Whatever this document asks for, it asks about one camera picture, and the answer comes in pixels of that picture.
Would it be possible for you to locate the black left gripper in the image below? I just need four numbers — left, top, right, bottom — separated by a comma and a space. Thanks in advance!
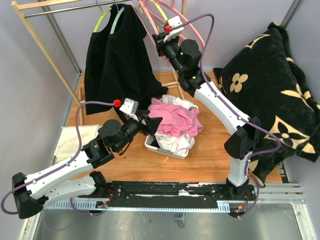
115, 110, 163, 152

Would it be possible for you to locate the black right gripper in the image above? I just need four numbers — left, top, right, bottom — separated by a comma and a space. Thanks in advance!
153, 31, 185, 76

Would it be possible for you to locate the navy blue t shirt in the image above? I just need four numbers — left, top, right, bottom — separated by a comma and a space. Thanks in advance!
149, 139, 160, 148

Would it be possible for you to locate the pink t shirt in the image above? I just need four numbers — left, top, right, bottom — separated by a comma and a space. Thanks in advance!
148, 95, 204, 137

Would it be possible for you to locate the pink plastic hanger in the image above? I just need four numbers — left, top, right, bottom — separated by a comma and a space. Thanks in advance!
144, 0, 207, 55

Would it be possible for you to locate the yellow hanger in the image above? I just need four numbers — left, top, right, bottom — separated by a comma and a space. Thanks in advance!
156, 0, 168, 22

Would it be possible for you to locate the pink hanger with metal hook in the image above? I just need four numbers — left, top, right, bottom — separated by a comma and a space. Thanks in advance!
137, 0, 159, 35

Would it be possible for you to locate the mint green hanger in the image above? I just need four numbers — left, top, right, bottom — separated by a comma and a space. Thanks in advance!
109, 3, 125, 35

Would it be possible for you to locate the black t shirt with print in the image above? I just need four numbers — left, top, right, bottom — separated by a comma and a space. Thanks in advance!
102, 4, 168, 110

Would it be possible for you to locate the white t shirt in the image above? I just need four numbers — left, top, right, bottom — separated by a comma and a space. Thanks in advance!
154, 94, 199, 159

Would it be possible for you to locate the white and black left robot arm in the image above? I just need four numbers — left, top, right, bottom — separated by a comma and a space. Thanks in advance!
12, 110, 163, 219

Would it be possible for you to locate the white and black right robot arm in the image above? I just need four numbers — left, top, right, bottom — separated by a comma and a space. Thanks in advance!
152, 32, 261, 200

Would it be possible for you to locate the black t shirt far left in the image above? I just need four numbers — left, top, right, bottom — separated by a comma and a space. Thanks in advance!
84, 31, 109, 102

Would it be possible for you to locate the lime green hanger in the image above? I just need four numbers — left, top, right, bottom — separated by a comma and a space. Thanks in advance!
93, 7, 112, 33

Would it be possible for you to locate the white perforated plastic basket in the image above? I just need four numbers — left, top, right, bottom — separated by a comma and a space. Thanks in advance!
148, 100, 204, 158

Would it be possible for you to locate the folded cream cloth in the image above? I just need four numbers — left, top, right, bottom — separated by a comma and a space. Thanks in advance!
54, 124, 101, 164

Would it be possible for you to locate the black floral plush blanket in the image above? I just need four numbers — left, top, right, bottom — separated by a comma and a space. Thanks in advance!
213, 23, 320, 186

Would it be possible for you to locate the wooden clothes rack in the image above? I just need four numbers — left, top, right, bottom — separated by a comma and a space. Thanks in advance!
10, 0, 189, 126

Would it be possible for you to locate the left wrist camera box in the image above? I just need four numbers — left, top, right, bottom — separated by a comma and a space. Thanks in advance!
113, 98, 139, 123

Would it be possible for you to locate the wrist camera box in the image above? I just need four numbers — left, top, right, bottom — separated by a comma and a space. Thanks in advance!
113, 98, 139, 123
163, 15, 184, 43

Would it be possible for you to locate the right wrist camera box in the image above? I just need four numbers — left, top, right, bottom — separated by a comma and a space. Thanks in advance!
163, 15, 184, 43

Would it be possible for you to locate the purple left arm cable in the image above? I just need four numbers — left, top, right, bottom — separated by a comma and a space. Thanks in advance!
0, 100, 118, 216

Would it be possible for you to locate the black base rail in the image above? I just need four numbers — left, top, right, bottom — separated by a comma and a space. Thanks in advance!
79, 181, 257, 209

